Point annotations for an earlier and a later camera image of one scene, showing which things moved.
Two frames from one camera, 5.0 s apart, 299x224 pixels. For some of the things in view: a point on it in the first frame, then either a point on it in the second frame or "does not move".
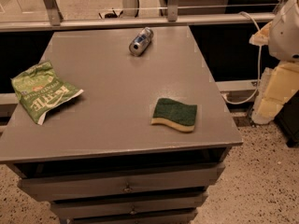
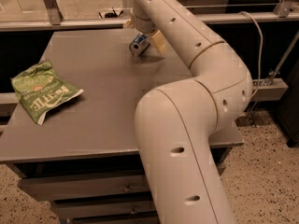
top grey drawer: (194, 180) does not move
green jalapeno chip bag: (38, 90) does not move
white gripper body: (286, 36) to (146, 25)
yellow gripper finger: (261, 37) to (128, 24)
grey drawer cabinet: (97, 157) does not move
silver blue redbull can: (141, 41) does not move
